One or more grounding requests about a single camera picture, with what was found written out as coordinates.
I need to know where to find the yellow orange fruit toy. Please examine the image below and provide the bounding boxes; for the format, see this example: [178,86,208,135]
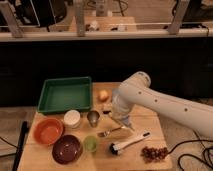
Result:
[98,90,109,102]

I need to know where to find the white handled dish brush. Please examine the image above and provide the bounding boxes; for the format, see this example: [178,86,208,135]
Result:
[109,132,150,155]

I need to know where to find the black floor cable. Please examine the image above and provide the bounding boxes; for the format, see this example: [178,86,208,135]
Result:
[168,131,213,171]

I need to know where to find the green plastic tray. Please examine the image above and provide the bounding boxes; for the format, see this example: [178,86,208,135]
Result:
[37,77,92,114]

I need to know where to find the black wooden eraser block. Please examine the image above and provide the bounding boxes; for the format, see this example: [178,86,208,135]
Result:
[102,103,112,114]

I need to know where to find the orange bowl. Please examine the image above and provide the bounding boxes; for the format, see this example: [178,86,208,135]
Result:
[33,118,64,146]

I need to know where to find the dark purple bowl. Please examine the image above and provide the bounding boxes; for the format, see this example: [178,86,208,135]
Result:
[52,135,82,164]

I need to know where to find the metal cup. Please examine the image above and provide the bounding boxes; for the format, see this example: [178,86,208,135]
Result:
[87,110,100,127]

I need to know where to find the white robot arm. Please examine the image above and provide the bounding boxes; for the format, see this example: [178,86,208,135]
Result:
[112,71,213,139]

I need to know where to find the light blue towel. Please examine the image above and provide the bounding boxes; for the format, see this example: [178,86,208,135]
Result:
[109,114,134,130]

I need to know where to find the white cup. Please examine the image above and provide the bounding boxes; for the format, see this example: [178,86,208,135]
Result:
[63,110,81,128]

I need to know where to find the small green cup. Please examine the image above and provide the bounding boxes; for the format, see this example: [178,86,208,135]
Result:
[83,136,98,152]

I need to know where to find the brown grape bunch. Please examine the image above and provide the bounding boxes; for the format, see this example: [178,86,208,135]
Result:
[141,147,168,163]

